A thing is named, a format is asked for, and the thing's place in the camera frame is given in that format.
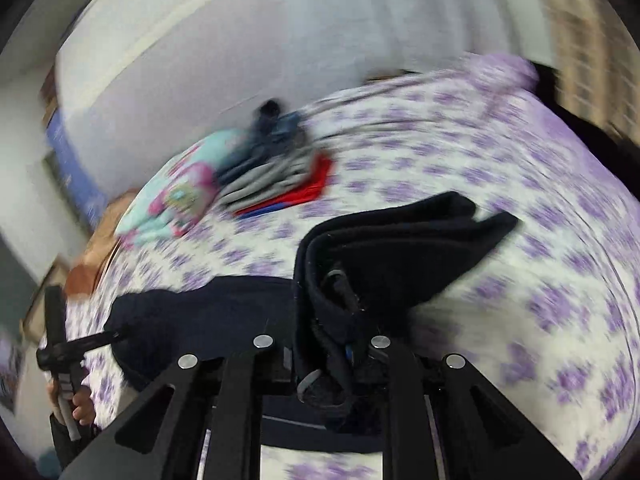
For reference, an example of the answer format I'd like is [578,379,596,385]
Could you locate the pink teal floral quilt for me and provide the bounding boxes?
[115,129,252,246]

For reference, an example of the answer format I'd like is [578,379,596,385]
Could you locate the folded red blue garment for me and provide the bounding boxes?
[233,153,333,219]

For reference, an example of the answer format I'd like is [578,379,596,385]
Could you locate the dark navy pants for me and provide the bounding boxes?
[105,192,518,453]

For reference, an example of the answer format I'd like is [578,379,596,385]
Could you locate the purple floral bed sheet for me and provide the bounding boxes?
[38,55,639,479]

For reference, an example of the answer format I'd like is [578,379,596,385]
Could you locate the folded blue denim jeans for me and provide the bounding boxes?
[217,100,304,188]

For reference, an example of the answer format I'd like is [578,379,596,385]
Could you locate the brown wooden bed frame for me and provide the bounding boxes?
[64,188,139,299]

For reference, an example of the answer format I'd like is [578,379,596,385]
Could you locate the person's left hand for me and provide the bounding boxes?
[47,379,96,426]

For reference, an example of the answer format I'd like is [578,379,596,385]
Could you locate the white embossed headboard cover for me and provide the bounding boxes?
[56,0,555,196]

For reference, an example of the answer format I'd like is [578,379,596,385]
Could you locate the folded grey sweatpants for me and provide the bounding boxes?
[217,148,319,212]

